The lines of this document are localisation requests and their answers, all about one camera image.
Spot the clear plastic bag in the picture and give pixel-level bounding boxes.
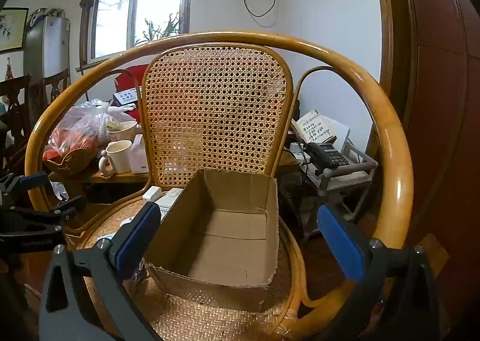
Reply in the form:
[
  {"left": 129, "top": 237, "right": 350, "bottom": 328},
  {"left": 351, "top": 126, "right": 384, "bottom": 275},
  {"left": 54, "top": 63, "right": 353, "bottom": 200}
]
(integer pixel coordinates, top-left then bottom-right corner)
[{"left": 42, "top": 99, "right": 139, "bottom": 161}]

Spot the window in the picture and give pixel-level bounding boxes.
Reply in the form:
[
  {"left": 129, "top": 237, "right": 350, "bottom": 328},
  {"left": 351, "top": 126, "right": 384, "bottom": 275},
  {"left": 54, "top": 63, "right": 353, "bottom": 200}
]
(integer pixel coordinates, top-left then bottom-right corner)
[{"left": 88, "top": 0, "right": 192, "bottom": 62}]

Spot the grey metal cart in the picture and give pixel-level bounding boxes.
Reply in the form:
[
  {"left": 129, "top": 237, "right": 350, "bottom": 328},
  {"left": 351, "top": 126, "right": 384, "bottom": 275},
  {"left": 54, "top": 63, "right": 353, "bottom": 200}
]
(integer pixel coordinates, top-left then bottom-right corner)
[{"left": 290, "top": 138, "right": 379, "bottom": 222}]

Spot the rattan cane chair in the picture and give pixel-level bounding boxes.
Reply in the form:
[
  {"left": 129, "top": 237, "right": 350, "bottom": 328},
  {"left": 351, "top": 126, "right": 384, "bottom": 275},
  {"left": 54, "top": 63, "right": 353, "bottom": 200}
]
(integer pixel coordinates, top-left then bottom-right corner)
[{"left": 25, "top": 30, "right": 414, "bottom": 341}]

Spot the wicker basket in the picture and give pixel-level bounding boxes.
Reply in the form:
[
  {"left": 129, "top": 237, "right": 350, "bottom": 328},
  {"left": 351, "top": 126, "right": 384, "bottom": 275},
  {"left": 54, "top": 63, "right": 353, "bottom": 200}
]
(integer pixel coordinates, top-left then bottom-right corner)
[{"left": 44, "top": 146, "right": 96, "bottom": 177}]

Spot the cardboard box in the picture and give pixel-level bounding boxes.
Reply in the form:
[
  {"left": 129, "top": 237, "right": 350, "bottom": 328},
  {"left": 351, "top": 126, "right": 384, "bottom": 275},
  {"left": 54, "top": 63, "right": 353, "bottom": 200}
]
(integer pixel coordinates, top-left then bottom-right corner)
[{"left": 143, "top": 168, "right": 280, "bottom": 312}]

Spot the wooden side table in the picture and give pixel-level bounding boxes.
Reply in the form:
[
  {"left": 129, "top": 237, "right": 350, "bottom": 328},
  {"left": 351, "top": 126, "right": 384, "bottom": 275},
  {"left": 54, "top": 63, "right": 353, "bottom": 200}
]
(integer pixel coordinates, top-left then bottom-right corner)
[{"left": 49, "top": 164, "right": 151, "bottom": 192}]

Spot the framed bamboo painting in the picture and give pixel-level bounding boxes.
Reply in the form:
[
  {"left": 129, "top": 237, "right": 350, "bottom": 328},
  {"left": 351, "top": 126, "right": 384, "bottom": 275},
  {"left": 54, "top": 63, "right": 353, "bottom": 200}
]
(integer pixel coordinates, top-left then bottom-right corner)
[{"left": 0, "top": 7, "right": 30, "bottom": 54}]

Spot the paper cup with contents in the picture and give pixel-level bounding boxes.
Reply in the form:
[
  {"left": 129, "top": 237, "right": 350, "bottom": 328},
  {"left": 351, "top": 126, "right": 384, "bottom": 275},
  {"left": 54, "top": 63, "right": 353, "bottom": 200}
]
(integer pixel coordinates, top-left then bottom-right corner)
[{"left": 107, "top": 120, "right": 139, "bottom": 143}]

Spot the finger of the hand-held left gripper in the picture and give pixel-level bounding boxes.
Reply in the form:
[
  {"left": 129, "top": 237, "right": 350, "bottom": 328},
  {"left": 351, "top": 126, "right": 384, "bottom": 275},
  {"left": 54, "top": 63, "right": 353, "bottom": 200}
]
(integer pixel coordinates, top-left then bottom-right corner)
[
  {"left": 0, "top": 172, "right": 49, "bottom": 207},
  {"left": 0, "top": 195, "right": 88, "bottom": 252}
]

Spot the open handwritten notebook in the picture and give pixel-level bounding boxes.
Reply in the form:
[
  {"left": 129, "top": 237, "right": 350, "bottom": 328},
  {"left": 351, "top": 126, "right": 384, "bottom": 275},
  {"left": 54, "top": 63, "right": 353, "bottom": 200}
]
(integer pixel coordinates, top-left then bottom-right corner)
[{"left": 292, "top": 110, "right": 338, "bottom": 143}]

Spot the dark wooden dining chair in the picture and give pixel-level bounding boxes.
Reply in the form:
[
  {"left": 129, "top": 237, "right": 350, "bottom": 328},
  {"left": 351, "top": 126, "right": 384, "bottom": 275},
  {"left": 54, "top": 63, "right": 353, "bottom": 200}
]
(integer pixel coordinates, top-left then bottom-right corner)
[
  {"left": 41, "top": 69, "right": 71, "bottom": 109},
  {"left": 0, "top": 74, "right": 32, "bottom": 173}
]

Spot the long white remote control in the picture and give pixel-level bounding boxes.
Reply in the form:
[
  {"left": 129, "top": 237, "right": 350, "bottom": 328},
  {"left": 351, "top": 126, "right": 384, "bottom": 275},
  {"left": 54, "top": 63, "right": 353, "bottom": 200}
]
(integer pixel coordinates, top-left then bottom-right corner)
[{"left": 97, "top": 195, "right": 179, "bottom": 243}]

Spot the bunch of keys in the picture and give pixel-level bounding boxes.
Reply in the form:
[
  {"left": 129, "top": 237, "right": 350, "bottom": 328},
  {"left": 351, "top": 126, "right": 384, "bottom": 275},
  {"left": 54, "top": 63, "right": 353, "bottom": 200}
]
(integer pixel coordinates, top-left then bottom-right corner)
[{"left": 131, "top": 256, "right": 152, "bottom": 283}]

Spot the blue white patterned box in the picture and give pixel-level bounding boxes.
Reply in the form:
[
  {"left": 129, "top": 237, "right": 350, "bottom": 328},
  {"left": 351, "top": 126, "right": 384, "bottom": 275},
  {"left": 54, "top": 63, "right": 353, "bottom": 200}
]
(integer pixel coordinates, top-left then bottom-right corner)
[{"left": 112, "top": 88, "right": 143, "bottom": 107}]

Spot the black desk telephone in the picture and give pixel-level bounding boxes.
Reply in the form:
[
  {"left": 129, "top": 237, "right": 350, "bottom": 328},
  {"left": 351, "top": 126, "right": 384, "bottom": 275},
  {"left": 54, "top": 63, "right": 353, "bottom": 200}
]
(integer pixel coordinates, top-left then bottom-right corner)
[{"left": 307, "top": 141, "right": 351, "bottom": 171}]

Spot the green potted plant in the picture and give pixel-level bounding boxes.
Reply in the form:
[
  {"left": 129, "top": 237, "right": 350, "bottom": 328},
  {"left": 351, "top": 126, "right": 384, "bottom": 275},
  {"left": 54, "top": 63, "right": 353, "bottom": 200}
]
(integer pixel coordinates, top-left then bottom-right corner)
[{"left": 135, "top": 13, "right": 181, "bottom": 45}]

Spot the white power adapter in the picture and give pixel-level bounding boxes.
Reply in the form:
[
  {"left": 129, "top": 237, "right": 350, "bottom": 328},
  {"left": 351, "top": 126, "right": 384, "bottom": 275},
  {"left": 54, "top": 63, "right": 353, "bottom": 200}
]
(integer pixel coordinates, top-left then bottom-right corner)
[{"left": 142, "top": 186, "right": 163, "bottom": 202}]

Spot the white tissue box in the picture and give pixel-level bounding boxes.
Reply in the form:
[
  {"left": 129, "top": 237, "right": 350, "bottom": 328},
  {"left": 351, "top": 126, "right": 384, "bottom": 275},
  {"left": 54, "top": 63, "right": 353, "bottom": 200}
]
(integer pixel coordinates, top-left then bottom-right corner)
[{"left": 128, "top": 134, "right": 150, "bottom": 174}]

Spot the cream ceramic mug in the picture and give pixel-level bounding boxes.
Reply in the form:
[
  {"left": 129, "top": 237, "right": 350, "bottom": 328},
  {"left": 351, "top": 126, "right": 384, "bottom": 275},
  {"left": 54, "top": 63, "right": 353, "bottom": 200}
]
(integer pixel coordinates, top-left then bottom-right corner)
[{"left": 98, "top": 139, "right": 133, "bottom": 178}]

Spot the brown wooden door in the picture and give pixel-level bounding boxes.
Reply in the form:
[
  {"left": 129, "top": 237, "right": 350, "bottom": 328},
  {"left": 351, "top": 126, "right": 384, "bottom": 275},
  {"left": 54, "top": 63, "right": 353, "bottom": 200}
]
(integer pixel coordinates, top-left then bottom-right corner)
[{"left": 369, "top": 0, "right": 480, "bottom": 341}]

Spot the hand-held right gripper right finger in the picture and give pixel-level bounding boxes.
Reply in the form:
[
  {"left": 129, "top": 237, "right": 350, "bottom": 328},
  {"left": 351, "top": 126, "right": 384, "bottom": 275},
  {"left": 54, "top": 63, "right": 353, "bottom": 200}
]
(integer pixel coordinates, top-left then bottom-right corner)
[{"left": 316, "top": 204, "right": 441, "bottom": 341}]

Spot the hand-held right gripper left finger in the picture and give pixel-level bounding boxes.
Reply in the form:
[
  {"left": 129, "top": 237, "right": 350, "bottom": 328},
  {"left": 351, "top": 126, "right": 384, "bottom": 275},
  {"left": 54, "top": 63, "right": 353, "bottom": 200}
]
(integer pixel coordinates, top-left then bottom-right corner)
[{"left": 38, "top": 201, "right": 163, "bottom": 341}]

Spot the grey refrigerator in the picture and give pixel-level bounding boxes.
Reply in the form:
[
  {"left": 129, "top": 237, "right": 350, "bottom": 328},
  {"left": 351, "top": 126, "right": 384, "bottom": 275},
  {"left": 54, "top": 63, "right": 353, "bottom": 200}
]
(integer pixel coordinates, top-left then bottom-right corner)
[{"left": 23, "top": 15, "right": 71, "bottom": 101}]

